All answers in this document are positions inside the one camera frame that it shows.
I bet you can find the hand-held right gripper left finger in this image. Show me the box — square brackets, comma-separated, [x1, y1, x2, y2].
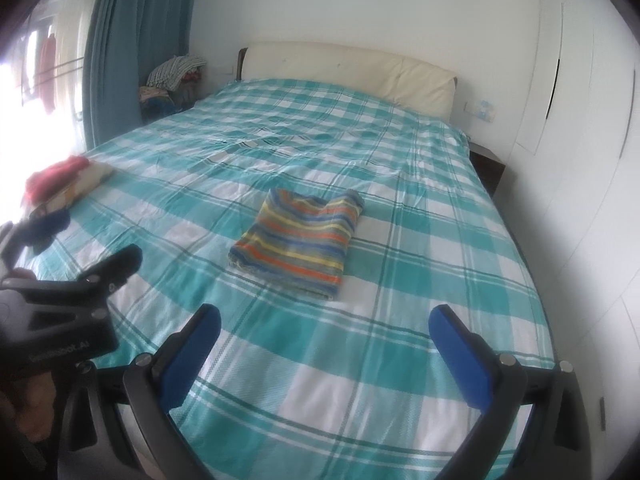
[61, 303, 222, 480]

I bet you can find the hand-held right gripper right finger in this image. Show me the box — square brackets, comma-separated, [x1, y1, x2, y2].
[429, 304, 598, 480]

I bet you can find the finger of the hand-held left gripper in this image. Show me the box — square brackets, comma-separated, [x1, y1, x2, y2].
[0, 209, 70, 261]
[74, 244, 144, 311]

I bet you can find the striped multicolour small garment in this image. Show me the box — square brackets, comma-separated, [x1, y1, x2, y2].
[228, 187, 366, 302]

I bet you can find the pile of mixed clothes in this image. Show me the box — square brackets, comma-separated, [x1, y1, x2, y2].
[139, 72, 203, 123]

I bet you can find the red folded garment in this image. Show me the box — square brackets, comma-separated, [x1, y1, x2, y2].
[24, 155, 92, 207]

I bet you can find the cream printed folded garment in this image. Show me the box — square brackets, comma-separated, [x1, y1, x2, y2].
[36, 160, 116, 217]

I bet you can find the red hanging garment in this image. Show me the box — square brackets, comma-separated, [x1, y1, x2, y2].
[37, 31, 59, 114]

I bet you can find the dark wooden nightstand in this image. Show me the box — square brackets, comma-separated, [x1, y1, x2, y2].
[467, 141, 507, 200]

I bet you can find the checked shirt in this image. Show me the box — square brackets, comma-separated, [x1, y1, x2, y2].
[146, 55, 208, 89]

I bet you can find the blue curtain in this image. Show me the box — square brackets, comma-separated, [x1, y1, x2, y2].
[82, 0, 207, 151]

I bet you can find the teal plaid bed sheet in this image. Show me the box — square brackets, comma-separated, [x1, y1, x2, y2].
[20, 77, 558, 480]

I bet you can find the white wardrobe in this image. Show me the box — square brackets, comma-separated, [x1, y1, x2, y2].
[514, 0, 640, 461]

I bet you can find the cream padded headboard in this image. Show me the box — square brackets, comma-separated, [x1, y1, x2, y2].
[235, 41, 458, 123]

